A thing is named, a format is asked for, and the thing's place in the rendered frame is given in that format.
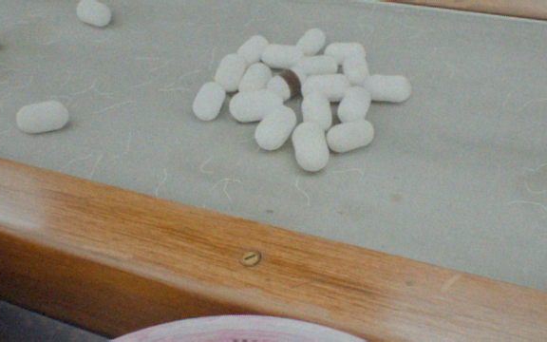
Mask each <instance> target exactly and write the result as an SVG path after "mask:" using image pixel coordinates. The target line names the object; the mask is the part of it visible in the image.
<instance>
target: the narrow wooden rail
mask: <svg viewBox="0 0 547 342"><path fill-rule="evenodd" d="M0 301H3V302H6V303H9V304H11V305H14V306H17V307H20V308H23V309H26V310H28V311H31V312H34V313H37V314H41V315H44V316H47V318H50V319H53V320H56V321H59V322H61V323H64V324H67V325H69V326H72V327H75V328H78V329H81V330H84V331H87V332H90V333H95V334H97V335H100V336H103V337H104V338H106V339H109V340H115V339H117V338H120V337H122V336H125V335H128V334H131V333H135V332H138V331H141V330H144V329H148V328H151V327H156V326H159V325H163V324H167V323H172V322H177V321H181V320H186V319H194V318H202V317H209V316H223V315H257V316H271V317H279V318H288V319H293V320H298V321H304V322H309V323H312V324H317V325H321V326H325V327H329V328H332V329H335V330H337V331H340V332H343V333H349V334H352V335H355V336H357V337H360V338H362V339H365V340H367V341H368V342H547V292H543V291H540V290H536V289H532V288H528V287H524V286H520V285H517V284H513V283H509V282H505V281H501V280H496V279H493V278H489V277H485V276H481V275H474V274H470V273H467V272H463V271H459V270H455V269H449V268H445V267H442V266H438V265H434V264H430V263H426V262H422V261H419V260H415V259H411V258H407V257H402V256H395V255H391V254H387V253H383V252H379V251H375V250H371V249H367V248H363V247H359V246H355V245H350V244H346V243H343V242H339V241H334V240H330V238H326V237H319V236H316V235H312V234H307V233H302V232H298V231H294V230H291V229H287V228H282V227H278V226H274V225H271V224H267V223H263V222H259V221H254V220H249V219H245V218H239V217H235V216H230V215H226V214H222V212H219V211H215V210H211V209H207V208H201V207H197V206H194V205H190V204H186V203H182V202H178V201H174V200H169V199H163V198H159V197H155V196H150V195H146V194H143V193H138V192H134V191H130V189H126V188H122V187H119V186H115V185H111V184H107V183H102V182H98V181H94V180H87V179H83V178H79V177H75V176H71V175H68V174H64V173H60V172H55V171H51V170H47V169H44V168H40V167H36V166H32V165H28V164H24V163H20V162H17V161H10V160H5V158H1V157H0Z"/></svg>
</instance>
